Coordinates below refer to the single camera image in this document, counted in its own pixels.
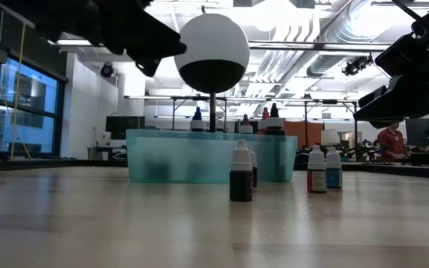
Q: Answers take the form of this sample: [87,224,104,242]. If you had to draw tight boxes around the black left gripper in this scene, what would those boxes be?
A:
[42,0,188,78]

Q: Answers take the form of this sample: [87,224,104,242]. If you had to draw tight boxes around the large blue dye bottle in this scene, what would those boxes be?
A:
[189,106,206,133]

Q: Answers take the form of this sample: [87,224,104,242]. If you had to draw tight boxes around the large black dye bottle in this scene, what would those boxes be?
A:
[264,103,286,136]

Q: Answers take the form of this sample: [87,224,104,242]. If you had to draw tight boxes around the large pink dye bottle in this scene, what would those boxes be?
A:
[258,106,271,135]

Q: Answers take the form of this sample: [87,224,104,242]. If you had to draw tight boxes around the person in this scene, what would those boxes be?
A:
[377,122,411,162]

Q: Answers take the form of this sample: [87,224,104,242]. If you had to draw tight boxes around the black track spotlight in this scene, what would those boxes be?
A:
[342,54,375,77]

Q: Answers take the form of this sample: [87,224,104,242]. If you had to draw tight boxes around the white black globe lamp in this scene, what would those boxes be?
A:
[174,6,251,133]

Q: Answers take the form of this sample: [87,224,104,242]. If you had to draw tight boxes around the white lampshade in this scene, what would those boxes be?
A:
[320,129,341,147]

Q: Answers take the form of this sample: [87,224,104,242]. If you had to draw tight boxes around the ceiling light bar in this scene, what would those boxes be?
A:
[250,41,390,52]
[48,39,104,48]

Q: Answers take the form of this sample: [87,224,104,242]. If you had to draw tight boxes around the orange partition panel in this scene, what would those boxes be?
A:
[284,121,325,150]

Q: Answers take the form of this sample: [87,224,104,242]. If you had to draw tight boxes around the small blue dye bottle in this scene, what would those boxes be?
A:
[325,147,343,189]

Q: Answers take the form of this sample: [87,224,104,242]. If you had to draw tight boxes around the small red dye bottle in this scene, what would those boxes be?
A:
[307,144,328,194]

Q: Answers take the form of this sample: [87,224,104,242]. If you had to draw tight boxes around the translucent teal plastic bin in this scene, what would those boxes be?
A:
[125,129,299,184]

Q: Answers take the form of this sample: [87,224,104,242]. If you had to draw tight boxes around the large window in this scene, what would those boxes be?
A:
[0,55,66,157]

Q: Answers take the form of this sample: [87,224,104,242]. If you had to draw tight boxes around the small violet dye bottle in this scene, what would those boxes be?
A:
[247,145,258,188]

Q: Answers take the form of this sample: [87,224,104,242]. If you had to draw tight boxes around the small dark purple dye bottle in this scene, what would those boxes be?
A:
[229,139,254,202]

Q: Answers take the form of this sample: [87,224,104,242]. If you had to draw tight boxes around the silver ceiling air duct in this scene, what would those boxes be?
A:
[305,0,387,77]

